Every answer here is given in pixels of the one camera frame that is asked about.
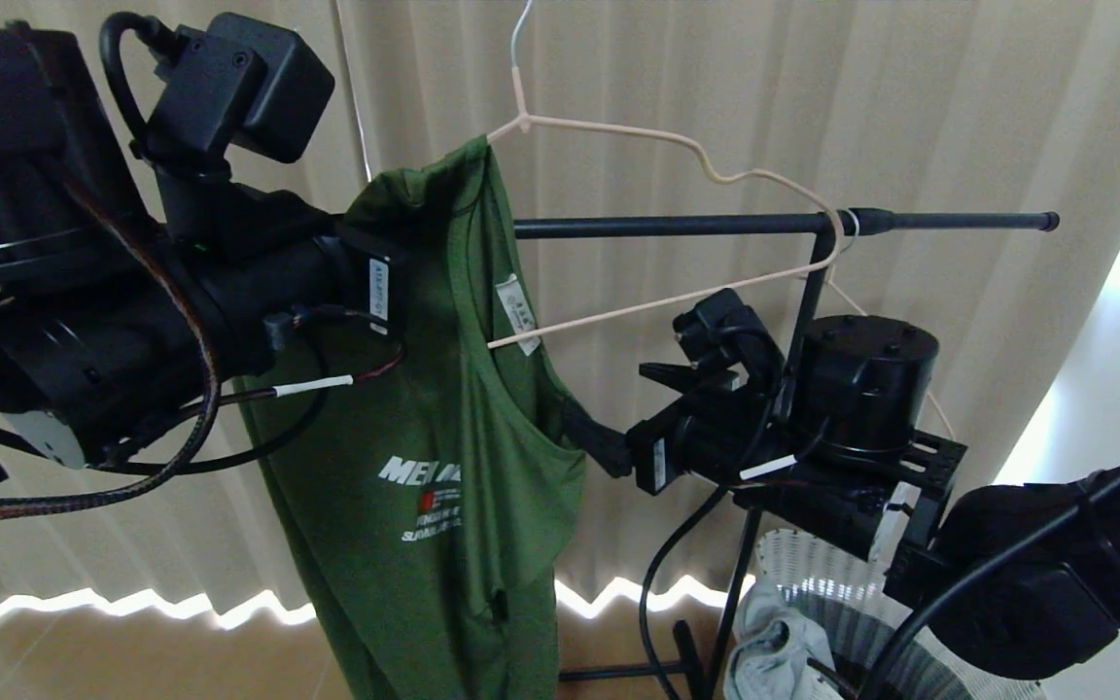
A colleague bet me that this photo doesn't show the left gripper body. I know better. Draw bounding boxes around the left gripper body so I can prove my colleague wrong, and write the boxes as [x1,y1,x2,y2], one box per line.
[0,228,405,468]

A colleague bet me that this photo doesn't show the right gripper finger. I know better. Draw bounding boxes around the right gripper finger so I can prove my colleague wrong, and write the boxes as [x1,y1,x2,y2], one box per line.
[638,362,717,395]
[560,399,634,477]

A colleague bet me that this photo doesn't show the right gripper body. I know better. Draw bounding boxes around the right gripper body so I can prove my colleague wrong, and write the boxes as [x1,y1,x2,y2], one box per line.
[626,374,911,560]

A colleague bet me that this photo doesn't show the green shirt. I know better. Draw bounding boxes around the green shirt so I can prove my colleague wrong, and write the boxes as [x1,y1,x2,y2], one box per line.
[234,136,588,700]

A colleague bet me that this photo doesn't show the pink clothes hanger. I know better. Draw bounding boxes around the pink clothes hanger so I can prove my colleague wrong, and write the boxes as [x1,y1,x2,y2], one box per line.
[485,0,848,351]
[822,209,958,443]

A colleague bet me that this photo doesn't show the black clothes rack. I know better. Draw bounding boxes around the black clothes rack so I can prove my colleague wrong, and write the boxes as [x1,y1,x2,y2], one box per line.
[511,207,1060,700]

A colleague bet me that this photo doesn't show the white laundry basket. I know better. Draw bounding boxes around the white laundry basket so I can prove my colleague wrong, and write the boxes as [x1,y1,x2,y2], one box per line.
[754,530,1047,700]

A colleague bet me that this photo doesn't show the pale grey garment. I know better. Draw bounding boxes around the pale grey garment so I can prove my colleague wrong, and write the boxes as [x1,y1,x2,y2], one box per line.
[723,578,838,700]

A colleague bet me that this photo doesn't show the beige curtain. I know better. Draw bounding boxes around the beige curtain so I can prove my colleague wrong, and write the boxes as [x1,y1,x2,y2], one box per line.
[0,0,1120,633]

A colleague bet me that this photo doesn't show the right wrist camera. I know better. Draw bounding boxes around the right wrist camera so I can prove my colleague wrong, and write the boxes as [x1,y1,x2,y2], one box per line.
[672,287,785,390]

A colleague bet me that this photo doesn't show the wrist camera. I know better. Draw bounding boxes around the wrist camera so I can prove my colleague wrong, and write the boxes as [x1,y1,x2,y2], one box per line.
[132,12,335,259]
[672,287,785,390]

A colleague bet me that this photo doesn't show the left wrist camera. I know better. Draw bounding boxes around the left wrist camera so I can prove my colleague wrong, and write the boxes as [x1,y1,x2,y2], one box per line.
[132,12,335,259]

